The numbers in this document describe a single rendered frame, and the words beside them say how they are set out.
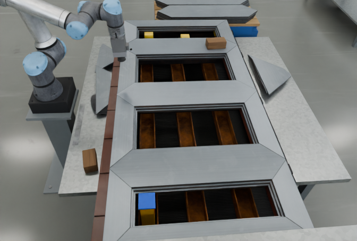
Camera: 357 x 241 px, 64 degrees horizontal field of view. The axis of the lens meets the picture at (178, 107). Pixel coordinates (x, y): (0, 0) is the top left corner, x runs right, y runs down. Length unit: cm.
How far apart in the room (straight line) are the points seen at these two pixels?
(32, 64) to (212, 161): 98
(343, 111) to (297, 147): 160
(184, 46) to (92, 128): 76
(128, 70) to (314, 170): 108
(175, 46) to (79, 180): 98
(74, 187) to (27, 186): 96
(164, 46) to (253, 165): 96
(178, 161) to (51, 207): 119
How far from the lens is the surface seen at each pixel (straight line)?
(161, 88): 151
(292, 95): 179
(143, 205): 107
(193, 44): 187
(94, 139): 153
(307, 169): 145
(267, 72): 183
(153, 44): 185
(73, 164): 146
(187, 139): 149
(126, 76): 160
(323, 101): 308
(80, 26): 125
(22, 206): 226
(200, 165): 120
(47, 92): 165
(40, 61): 157
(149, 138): 149
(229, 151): 126
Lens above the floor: 184
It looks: 45 degrees down
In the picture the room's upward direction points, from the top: 3 degrees clockwise
